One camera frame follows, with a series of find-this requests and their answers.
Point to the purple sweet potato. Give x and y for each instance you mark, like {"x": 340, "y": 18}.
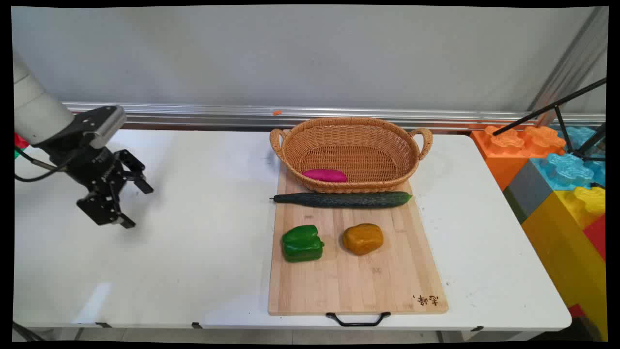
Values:
{"x": 324, "y": 175}

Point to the yellow toy building block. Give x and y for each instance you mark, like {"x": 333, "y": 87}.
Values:
{"x": 562, "y": 242}

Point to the aluminium rail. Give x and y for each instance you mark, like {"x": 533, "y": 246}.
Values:
{"x": 203, "y": 115}

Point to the blue toy building block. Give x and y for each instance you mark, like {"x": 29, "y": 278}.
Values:
{"x": 569, "y": 169}

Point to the bamboo cutting board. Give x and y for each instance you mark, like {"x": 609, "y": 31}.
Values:
{"x": 358, "y": 281}

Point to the black tripod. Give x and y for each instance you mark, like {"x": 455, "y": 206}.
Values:
{"x": 564, "y": 102}

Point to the red toy building block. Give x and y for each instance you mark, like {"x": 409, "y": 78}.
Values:
{"x": 596, "y": 235}

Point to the dark green cucumber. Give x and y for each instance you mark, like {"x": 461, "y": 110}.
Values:
{"x": 344, "y": 199}

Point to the green bell pepper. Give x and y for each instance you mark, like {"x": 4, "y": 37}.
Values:
{"x": 301, "y": 243}

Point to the woven wicker basket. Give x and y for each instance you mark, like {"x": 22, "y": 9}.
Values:
{"x": 351, "y": 150}

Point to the orange toy building block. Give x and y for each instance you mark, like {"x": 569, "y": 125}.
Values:
{"x": 503, "y": 155}

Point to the red foam block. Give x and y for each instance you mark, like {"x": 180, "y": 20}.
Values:
{"x": 20, "y": 141}

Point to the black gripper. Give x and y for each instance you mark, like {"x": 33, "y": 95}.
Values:
{"x": 92, "y": 167}

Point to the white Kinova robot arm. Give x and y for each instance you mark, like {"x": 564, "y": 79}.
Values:
{"x": 38, "y": 109}

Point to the grey toy building block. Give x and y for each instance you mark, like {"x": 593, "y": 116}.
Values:
{"x": 528, "y": 191}

